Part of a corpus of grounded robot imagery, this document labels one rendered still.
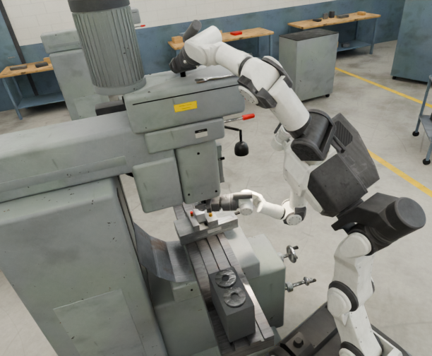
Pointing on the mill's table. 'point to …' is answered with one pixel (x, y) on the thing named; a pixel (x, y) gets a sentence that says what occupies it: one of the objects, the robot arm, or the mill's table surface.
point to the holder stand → (232, 304)
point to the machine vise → (186, 232)
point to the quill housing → (198, 171)
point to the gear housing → (184, 135)
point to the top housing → (183, 99)
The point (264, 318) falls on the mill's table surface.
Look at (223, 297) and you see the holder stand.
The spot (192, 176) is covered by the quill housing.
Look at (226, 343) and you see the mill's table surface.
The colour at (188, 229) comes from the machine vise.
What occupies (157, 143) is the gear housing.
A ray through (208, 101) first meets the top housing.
